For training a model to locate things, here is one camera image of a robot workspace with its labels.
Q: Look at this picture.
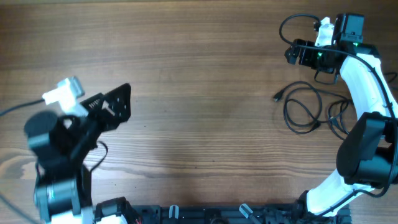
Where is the black cable bundle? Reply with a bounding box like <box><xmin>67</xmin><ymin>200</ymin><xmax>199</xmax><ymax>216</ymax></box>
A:
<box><xmin>272</xmin><ymin>80</ymin><xmax>352</xmax><ymax>135</ymax></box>

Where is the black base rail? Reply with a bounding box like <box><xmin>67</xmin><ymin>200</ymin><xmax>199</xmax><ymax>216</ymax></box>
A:
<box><xmin>132</xmin><ymin>203</ymin><xmax>352</xmax><ymax>224</ymax></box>

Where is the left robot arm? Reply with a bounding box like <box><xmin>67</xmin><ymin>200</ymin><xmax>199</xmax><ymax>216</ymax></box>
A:
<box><xmin>24</xmin><ymin>83</ymin><xmax>131</xmax><ymax>223</ymax></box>

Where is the right camera cable black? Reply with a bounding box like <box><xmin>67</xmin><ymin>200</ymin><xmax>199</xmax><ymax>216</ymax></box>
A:
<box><xmin>278</xmin><ymin>12</ymin><xmax>398</xmax><ymax>218</ymax></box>

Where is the camera cable black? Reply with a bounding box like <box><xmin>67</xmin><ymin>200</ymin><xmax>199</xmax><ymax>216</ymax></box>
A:
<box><xmin>278</xmin><ymin>12</ymin><xmax>398</xmax><ymax>218</ymax></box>
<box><xmin>1</xmin><ymin>99</ymin><xmax>44</xmax><ymax>224</ymax></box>

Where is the left camera cable black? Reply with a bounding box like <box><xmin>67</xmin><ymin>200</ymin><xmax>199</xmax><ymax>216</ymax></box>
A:
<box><xmin>1</xmin><ymin>99</ymin><xmax>44</xmax><ymax>224</ymax></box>

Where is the separated black cable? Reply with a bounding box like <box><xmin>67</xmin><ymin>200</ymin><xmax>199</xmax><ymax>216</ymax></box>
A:
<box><xmin>384</xmin><ymin>72</ymin><xmax>398</xmax><ymax>93</ymax></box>
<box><xmin>326</xmin><ymin>98</ymin><xmax>354</xmax><ymax>141</ymax></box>

